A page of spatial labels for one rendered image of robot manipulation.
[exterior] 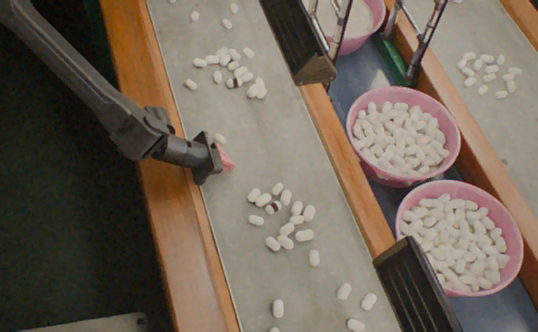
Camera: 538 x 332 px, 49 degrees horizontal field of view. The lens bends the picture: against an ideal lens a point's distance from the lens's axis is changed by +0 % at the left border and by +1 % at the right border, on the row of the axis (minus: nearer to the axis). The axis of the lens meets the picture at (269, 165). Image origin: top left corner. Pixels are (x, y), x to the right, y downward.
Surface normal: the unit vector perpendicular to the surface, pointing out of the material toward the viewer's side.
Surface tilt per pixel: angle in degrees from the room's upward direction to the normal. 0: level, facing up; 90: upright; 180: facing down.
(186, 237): 0
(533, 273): 90
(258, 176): 0
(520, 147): 0
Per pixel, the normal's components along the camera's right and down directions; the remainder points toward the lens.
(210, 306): 0.10, -0.55
